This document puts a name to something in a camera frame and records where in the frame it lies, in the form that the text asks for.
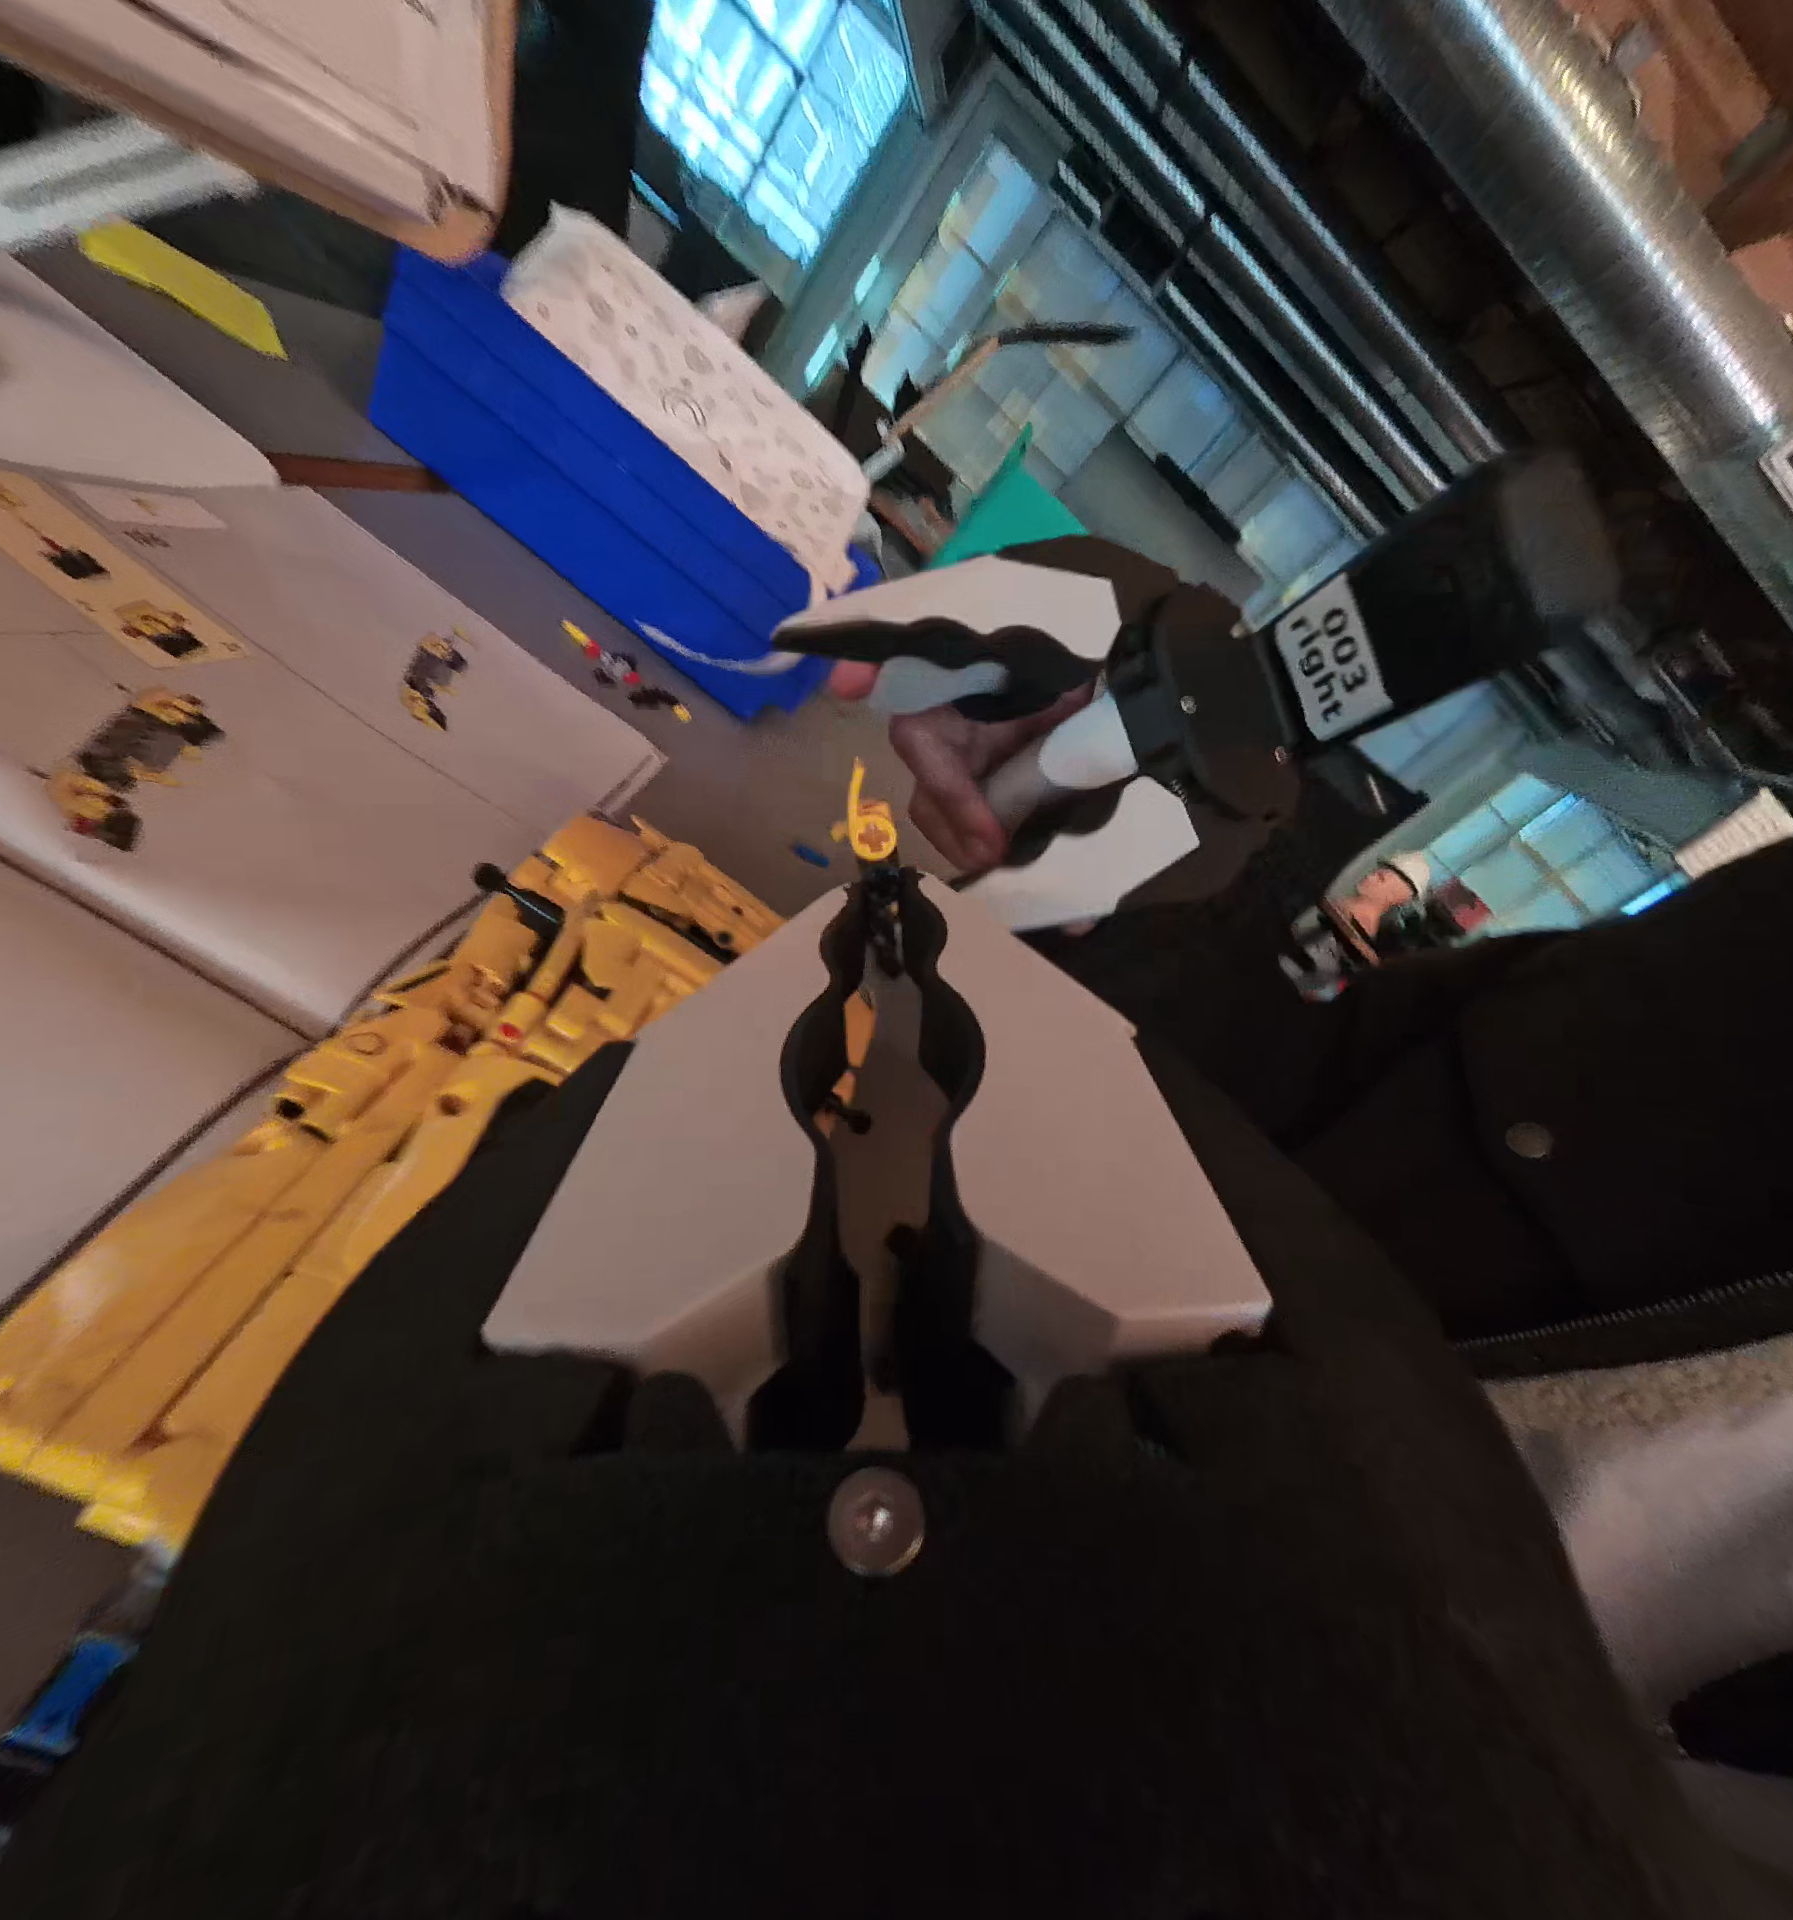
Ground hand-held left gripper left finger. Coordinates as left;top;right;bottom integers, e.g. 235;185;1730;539
484;886;857;1435

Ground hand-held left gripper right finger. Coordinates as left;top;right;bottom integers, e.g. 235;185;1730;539
910;882;1275;1429

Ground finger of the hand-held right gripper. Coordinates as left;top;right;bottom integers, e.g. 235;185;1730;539
768;551;1124;719
956;771;1205;935

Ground black brick connector piece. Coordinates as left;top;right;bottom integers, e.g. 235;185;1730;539
844;855;914;977

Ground yellow pointed brick piece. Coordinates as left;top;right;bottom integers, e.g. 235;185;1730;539
829;756;901;867

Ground yellow toy brick car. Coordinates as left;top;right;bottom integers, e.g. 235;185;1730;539
0;816;883;1864

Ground grey desk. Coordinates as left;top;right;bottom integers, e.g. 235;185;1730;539
0;223;914;1800

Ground teal bag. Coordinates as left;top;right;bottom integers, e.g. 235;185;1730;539
926;424;1092;573

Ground scattered coloured brick pieces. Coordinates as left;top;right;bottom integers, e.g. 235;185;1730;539
558;618;696;727

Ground patterned paper bag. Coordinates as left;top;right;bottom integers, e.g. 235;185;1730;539
505;205;874;668

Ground ribbed metal pipes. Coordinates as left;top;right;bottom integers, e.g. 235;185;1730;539
969;0;1505;527

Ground blue plastic bin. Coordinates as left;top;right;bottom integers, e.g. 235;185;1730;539
368;248;883;721

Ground paned window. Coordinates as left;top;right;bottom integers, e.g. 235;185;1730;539
638;0;920;272

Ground open instruction booklet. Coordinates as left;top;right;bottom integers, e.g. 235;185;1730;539
0;257;668;1368

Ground printed instruction sheet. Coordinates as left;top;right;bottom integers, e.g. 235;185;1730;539
26;0;501;212

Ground yellow tape strip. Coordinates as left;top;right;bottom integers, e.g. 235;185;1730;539
77;220;290;360

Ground silver ventilation duct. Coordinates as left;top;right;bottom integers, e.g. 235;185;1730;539
1317;0;1793;662

